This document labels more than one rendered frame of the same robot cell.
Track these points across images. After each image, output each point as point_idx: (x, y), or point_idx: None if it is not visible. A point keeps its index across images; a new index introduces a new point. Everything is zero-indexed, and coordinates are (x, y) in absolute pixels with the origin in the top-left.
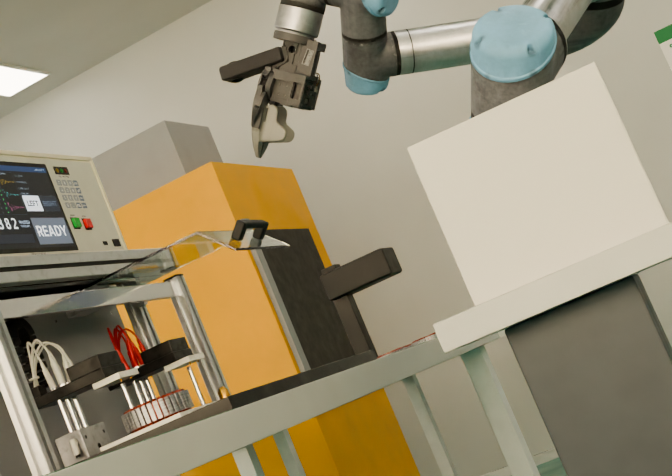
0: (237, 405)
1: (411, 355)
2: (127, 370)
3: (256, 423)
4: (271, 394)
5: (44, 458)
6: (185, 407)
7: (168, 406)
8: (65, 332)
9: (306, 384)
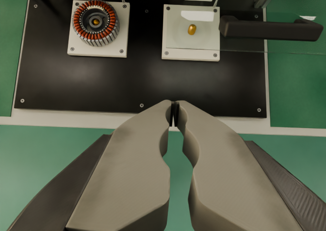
0: (24, 109)
1: (286, 135)
2: None
3: (12, 124)
4: (71, 111)
5: None
6: (91, 45)
7: (80, 38)
8: None
9: (87, 127)
